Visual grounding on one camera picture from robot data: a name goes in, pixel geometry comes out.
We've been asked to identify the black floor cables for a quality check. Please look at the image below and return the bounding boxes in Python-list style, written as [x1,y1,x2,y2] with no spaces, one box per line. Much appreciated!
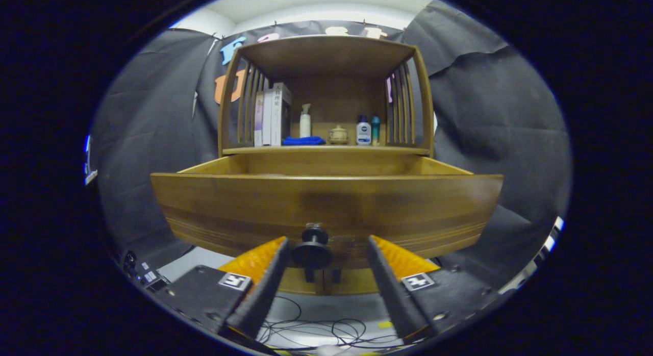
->
[258,295,404,351]

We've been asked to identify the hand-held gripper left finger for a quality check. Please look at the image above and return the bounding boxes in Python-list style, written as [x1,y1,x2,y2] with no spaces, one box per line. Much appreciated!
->
[153,236,290,341]

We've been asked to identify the wooden cabinet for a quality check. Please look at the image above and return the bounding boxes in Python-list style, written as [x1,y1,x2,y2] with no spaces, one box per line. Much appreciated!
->
[217,35,435,295]

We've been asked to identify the pale purple book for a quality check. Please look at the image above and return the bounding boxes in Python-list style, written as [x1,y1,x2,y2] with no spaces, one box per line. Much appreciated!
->
[254,91,264,147]

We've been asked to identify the white book with portrait cover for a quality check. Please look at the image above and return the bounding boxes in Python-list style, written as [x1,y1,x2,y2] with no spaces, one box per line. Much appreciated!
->
[270,82,292,146]

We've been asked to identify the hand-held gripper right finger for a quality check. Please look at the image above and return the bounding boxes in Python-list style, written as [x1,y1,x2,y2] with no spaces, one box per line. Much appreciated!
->
[366,235,498,341]

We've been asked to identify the wooden countertop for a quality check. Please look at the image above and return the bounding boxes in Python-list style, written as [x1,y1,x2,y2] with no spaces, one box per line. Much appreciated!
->
[222,144,432,156]

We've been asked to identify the white lotion bottle blue cap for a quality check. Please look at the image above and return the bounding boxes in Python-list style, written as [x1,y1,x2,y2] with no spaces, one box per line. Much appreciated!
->
[356,115,372,145]

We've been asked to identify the wooden drawer with black knob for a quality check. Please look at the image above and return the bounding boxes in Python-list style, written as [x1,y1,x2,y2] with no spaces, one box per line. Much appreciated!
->
[150,155,504,271]

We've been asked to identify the wooden cabinet door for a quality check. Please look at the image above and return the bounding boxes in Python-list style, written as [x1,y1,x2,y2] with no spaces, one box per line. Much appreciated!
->
[325,268,381,295]
[278,268,325,295]

